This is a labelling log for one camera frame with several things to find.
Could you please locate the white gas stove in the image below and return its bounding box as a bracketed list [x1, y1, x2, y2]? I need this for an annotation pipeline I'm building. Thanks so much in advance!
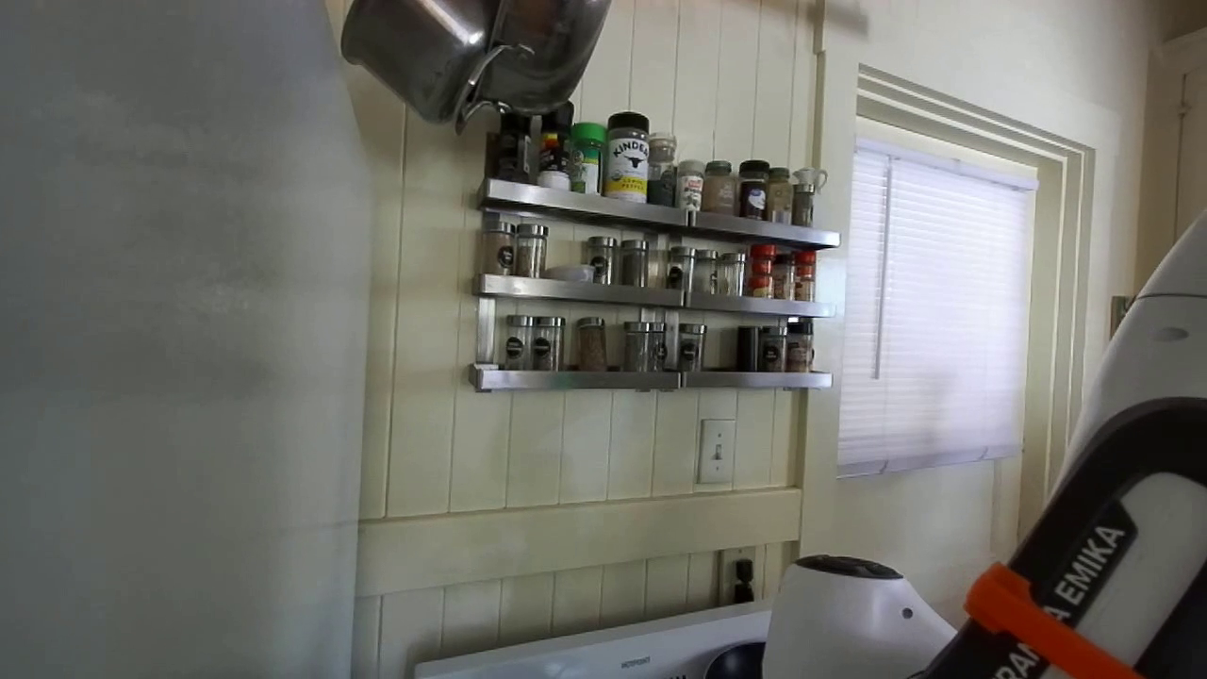
[409, 601, 775, 679]

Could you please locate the red spice jar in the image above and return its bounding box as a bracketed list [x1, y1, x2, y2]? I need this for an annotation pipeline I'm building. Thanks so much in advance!
[793, 246, 822, 301]
[746, 240, 780, 301]

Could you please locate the green lid bottle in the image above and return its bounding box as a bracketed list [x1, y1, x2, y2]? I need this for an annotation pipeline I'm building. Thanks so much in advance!
[567, 119, 611, 201]

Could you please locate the white bottle black lid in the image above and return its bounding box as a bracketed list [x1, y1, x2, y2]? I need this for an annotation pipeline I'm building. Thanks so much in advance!
[603, 110, 656, 205]

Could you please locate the black lid dark jar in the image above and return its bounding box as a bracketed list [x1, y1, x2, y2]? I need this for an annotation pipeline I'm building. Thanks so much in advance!
[734, 159, 774, 222]

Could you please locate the dark glass bottle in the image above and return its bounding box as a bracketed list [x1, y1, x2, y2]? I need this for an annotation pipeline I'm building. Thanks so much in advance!
[485, 106, 541, 186]

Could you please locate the hanging silver pot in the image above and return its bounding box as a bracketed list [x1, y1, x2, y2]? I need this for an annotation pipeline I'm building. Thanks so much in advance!
[337, 0, 614, 132]

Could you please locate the white window blind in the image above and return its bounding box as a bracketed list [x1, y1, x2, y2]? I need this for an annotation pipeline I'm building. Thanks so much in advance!
[832, 144, 1041, 481]

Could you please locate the white refrigerator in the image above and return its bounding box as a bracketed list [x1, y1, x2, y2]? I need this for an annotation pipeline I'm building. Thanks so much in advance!
[0, 0, 378, 679]

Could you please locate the metal wall spice rack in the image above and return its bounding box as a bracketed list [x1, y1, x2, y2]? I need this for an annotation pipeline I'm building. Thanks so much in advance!
[465, 174, 843, 394]

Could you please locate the cream wall light switch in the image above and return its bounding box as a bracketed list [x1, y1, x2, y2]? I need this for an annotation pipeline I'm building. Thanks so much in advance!
[692, 415, 739, 486]

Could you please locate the wall outlet with black plug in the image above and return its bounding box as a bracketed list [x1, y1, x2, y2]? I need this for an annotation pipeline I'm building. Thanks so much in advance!
[721, 547, 762, 606]

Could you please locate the wide orange strap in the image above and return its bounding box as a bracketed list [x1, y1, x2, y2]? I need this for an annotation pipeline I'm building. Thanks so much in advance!
[963, 563, 1141, 679]

